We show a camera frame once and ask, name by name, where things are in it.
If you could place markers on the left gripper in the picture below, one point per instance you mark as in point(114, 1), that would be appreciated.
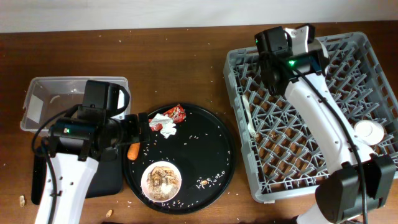
point(144, 135)

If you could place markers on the white tissue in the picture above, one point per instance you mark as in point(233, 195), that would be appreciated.
point(166, 127)

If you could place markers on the orange carrot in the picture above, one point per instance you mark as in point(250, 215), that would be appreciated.
point(133, 151)

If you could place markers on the red snack wrapper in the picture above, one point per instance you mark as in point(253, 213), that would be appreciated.
point(174, 115)

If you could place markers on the white bowl with leftovers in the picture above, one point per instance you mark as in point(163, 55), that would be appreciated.
point(161, 181)

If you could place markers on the white plastic fork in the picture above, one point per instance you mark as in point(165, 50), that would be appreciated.
point(246, 105)

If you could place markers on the small white cup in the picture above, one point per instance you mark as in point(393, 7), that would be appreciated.
point(370, 132)

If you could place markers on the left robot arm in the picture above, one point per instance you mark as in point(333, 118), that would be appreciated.
point(77, 140)

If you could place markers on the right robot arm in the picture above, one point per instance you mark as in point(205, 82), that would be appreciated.
point(294, 64)

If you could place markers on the grey dishwasher rack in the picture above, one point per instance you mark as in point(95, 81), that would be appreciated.
point(284, 160)

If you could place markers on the black rectangular tray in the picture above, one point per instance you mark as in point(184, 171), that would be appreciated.
point(108, 179)

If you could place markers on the peanut on table bottom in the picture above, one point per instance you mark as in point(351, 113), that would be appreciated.
point(109, 213)

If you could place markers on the peanut on table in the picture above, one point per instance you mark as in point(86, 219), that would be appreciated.
point(22, 201)
point(109, 213)

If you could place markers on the clear plastic bin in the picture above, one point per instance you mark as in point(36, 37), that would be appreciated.
point(47, 96)

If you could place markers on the peanut on table left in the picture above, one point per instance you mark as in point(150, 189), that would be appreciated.
point(22, 201)

